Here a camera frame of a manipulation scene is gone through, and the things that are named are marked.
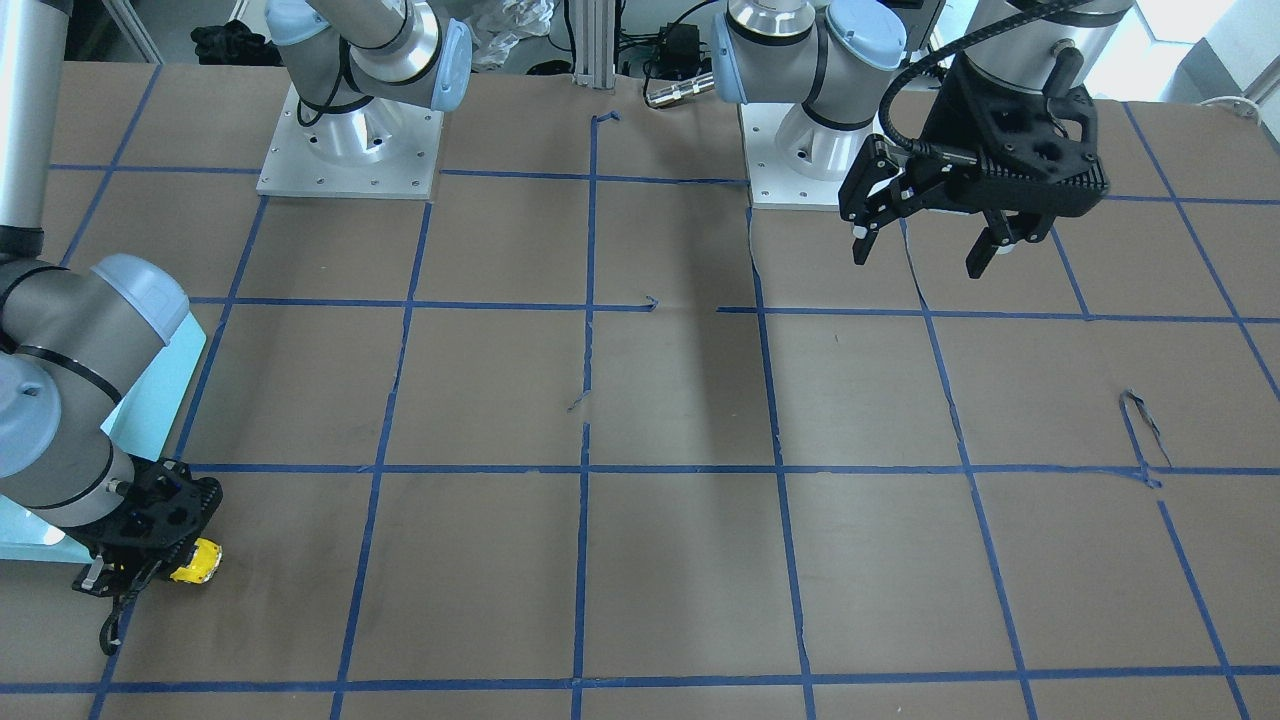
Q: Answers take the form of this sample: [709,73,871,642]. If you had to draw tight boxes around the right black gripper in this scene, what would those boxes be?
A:
[70,457,224,601]

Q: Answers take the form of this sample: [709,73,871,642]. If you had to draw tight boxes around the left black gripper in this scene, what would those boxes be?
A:
[838,135,1110,279]

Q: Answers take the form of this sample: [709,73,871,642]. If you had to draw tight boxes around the yellow beetle toy car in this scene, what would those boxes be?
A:
[169,537,223,585]

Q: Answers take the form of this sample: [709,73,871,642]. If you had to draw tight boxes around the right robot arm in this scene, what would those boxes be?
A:
[3,1,474,602]

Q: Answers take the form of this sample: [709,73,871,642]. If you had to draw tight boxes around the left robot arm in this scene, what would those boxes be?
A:
[710,1,1132,279]

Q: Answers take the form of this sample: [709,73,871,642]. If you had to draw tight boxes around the light blue plastic bin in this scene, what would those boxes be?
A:
[1,313,207,565]

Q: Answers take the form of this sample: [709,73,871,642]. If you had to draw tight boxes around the silver metal connector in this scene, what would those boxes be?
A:
[643,72,716,110]

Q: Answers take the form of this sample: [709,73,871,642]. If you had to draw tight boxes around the black power adapter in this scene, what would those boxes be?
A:
[655,22,701,77]

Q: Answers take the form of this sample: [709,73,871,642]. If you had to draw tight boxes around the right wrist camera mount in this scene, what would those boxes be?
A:
[70,457,224,601]

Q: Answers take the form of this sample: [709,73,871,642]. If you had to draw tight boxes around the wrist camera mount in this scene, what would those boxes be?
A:
[920,54,1105,182]
[70,457,224,601]

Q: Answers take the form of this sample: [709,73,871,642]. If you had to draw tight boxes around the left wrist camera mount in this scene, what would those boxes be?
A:
[920,54,1105,182]

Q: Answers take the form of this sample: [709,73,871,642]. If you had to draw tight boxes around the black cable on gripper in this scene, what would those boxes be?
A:
[99,585,151,656]

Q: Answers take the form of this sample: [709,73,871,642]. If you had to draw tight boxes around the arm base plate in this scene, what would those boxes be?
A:
[256,87,445,201]
[739,102,881,211]

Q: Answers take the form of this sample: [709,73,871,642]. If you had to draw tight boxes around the aluminium frame post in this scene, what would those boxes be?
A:
[566,0,617,92]

